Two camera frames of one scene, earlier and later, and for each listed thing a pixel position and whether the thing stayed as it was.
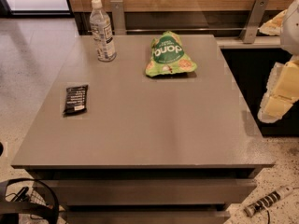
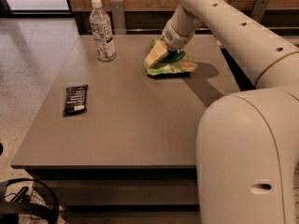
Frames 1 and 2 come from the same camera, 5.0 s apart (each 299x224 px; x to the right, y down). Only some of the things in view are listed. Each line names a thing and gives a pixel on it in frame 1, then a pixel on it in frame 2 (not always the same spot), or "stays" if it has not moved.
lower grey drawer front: x=145 y=217 stays
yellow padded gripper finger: x=282 y=91 to x=176 y=35
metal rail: x=186 y=29 stays
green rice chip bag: x=168 y=56 stays
